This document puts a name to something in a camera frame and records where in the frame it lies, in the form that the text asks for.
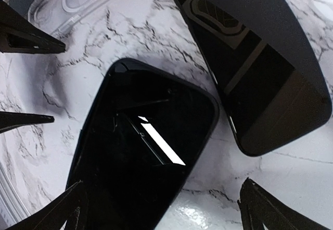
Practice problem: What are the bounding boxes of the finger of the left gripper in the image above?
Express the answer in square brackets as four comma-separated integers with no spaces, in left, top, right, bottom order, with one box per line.
[1,112,55,133]
[1,0,66,54]

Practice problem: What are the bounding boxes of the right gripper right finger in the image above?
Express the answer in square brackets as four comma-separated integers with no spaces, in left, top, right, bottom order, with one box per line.
[237,178,326,230]

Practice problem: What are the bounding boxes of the black phone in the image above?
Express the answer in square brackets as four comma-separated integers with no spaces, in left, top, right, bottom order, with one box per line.
[67,58,219,229]
[174,0,332,157]

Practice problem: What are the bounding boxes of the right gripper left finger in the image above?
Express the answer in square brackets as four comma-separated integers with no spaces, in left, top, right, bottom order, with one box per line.
[9,181,88,230]

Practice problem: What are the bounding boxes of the front aluminium rail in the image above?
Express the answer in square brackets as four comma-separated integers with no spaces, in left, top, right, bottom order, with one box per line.
[1,164,30,229]

